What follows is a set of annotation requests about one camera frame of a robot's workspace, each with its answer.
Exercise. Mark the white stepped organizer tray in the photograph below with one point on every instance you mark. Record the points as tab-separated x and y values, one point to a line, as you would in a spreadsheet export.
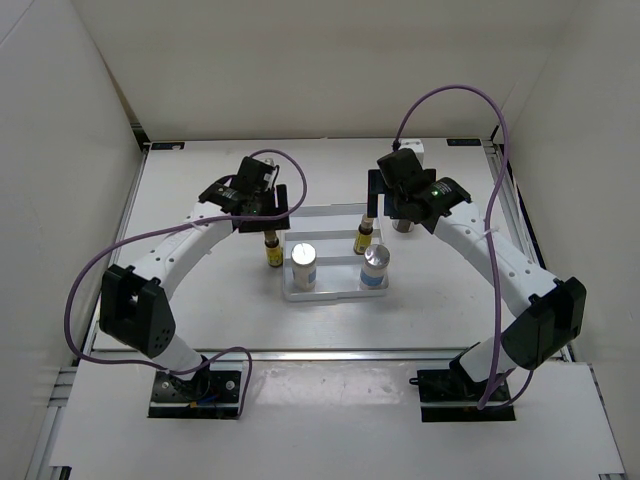
331	230

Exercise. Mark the white can beige label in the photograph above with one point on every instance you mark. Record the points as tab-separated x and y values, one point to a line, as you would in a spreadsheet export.
303	258

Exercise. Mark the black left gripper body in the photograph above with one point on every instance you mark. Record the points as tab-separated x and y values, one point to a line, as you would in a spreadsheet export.
265	201

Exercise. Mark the yellow bottle brown cap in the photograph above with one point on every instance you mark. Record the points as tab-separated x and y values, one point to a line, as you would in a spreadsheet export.
364	235

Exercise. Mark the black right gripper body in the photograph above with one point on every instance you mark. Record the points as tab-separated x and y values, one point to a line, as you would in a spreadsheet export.
392	207

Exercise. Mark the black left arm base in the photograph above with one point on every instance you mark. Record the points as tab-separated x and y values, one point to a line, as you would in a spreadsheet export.
210	394

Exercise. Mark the white can blue label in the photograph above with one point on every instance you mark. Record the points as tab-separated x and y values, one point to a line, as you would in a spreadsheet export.
373	274

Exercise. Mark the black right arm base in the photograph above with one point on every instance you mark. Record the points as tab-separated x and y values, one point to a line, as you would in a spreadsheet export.
444	398

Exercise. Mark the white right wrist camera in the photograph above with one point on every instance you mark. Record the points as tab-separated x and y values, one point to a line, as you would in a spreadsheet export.
416	145

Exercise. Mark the yellow bottle tan cap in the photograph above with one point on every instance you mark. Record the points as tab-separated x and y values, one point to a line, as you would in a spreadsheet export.
273	248

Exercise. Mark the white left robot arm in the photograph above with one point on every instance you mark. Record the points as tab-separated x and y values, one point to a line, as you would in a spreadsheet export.
135	300

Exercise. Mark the aluminium front rail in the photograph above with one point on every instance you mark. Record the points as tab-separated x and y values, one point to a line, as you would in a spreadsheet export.
313	355

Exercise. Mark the brown spice jar white lid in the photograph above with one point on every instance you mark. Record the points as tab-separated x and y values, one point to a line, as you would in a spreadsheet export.
402	225

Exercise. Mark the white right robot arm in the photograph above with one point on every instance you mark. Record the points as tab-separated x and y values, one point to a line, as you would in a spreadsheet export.
548	312

